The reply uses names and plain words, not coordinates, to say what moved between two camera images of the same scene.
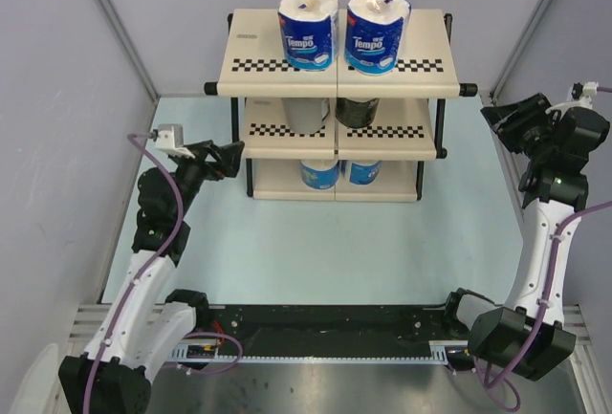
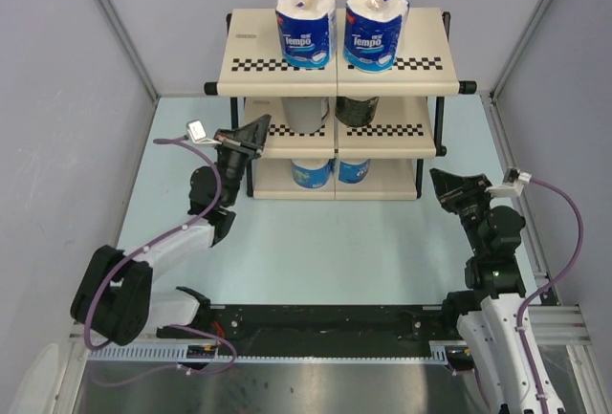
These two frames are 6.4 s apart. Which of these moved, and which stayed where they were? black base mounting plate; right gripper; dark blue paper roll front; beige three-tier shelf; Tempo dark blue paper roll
Moved: right gripper
Stayed: Tempo dark blue paper roll; black base mounting plate; dark blue paper roll front; beige three-tier shelf
